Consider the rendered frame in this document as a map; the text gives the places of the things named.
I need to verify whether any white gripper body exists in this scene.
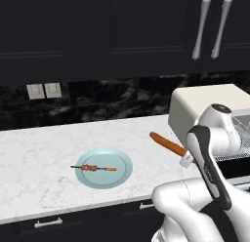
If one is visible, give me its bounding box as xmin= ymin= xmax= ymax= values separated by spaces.
xmin=179 ymin=149 xmax=196 ymax=169

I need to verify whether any toaster oven glass door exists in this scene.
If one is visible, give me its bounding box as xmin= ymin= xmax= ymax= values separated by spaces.
xmin=213 ymin=153 xmax=250 ymax=192

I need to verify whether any silver drawer handle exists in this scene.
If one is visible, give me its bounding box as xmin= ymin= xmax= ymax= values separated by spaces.
xmin=33 ymin=217 xmax=63 ymax=229
xmin=139 ymin=201 xmax=156 ymax=211

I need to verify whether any white wall outlet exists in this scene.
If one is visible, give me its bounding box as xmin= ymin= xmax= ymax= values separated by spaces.
xmin=25 ymin=83 xmax=46 ymax=101
xmin=43 ymin=82 xmax=63 ymax=100

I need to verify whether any brown baguette bread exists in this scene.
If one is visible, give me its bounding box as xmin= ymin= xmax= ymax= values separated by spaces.
xmin=148 ymin=131 xmax=188 ymax=158

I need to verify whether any black cupboard door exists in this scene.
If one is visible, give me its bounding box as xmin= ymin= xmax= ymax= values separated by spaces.
xmin=0 ymin=0 xmax=91 ymax=87
xmin=198 ymin=0 xmax=250 ymax=74
xmin=85 ymin=0 xmax=206 ymax=80

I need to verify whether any silver cupboard handle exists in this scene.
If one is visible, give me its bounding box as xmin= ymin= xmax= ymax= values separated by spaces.
xmin=191 ymin=0 xmax=212 ymax=61
xmin=210 ymin=0 xmax=233 ymax=61

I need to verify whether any cream toaster oven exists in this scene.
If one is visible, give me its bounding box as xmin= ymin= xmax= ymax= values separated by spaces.
xmin=167 ymin=83 xmax=250 ymax=162

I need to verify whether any pale blue plate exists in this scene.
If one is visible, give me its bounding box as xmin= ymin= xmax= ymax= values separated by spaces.
xmin=74 ymin=146 xmax=134 ymax=190

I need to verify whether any black drawer front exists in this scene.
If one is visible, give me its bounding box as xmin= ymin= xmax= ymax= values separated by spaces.
xmin=102 ymin=198 xmax=165 ymax=242
xmin=13 ymin=207 xmax=108 ymax=242

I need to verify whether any kebab skewer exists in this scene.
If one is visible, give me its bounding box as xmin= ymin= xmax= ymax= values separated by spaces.
xmin=69 ymin=163 xmax=118 ymax=173

